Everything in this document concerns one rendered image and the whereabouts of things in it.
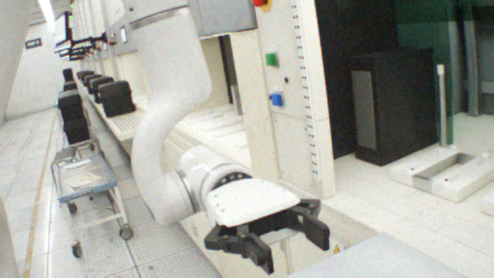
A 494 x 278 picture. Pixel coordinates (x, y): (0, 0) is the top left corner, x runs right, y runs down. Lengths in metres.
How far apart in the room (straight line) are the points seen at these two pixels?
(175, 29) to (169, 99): 0.10
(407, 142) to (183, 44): 0.79
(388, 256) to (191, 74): 0.35
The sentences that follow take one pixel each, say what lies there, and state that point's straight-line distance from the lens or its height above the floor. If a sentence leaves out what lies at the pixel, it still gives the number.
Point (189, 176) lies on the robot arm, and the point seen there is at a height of 1.08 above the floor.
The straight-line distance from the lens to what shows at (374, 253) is 0.34.
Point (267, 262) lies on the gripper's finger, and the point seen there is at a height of 1.06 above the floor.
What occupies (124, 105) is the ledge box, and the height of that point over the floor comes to 0.87.
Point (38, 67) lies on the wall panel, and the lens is 14.07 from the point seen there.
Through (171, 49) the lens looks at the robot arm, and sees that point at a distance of 0.53.
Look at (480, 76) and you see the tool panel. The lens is 1.57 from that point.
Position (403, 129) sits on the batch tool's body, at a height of 0.95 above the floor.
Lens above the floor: 1.28
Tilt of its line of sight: 16 degrees down
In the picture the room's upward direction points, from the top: 10 degrees counter-clockwise
